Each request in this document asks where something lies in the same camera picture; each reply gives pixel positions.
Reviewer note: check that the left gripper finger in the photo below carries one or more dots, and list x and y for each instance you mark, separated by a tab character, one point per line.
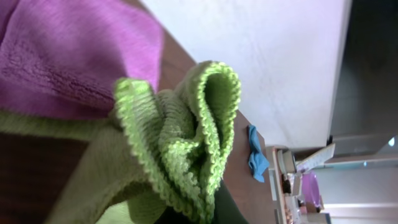
226	211

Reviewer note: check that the light green microfiber cloth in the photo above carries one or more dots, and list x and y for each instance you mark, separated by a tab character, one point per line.
162	150

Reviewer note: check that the blue crumpled cloth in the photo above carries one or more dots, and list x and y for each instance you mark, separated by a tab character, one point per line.
257	161

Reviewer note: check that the green folded cloth under purple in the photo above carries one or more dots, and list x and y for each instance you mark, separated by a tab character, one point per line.
83	130

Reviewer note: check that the cluttered background shelf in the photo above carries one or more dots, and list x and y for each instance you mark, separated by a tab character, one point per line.
285	175

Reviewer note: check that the purple round background object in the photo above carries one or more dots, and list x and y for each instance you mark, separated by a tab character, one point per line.
310	189

